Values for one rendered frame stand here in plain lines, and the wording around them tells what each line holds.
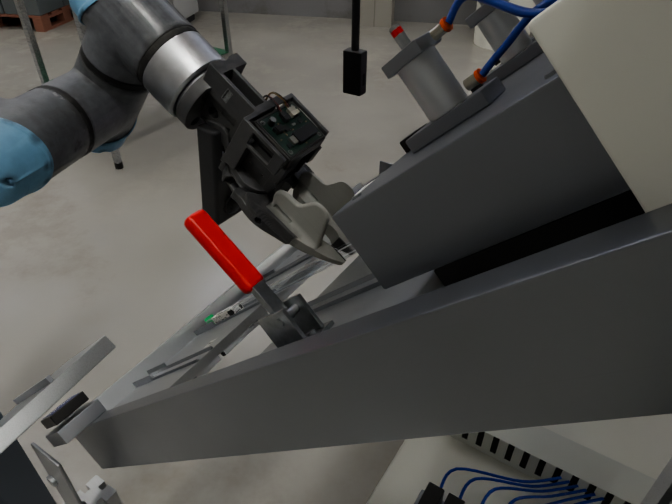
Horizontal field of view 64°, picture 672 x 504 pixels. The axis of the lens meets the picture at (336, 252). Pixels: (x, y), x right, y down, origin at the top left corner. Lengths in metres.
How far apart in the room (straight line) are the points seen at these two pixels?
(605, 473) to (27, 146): 0.72
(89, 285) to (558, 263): 2.04
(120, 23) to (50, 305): 1.65
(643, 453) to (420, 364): 0.67
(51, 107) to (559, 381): 0.48
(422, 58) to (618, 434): 0.70
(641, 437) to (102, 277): 1.80
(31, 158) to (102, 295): 1.58
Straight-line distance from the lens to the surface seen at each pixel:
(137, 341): 1.88
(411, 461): 0.78
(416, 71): 0.28
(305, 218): 0.50
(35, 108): 0.56
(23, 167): 0.53
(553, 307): 0.19
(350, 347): 0.26
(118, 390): 0.76
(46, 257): 2.38
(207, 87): 0.52
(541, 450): 0.78
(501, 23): 0.38
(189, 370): 0.58
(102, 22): 0.58
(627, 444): 0.89
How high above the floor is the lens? 1.28
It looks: 37 degrees down
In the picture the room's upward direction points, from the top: straight up
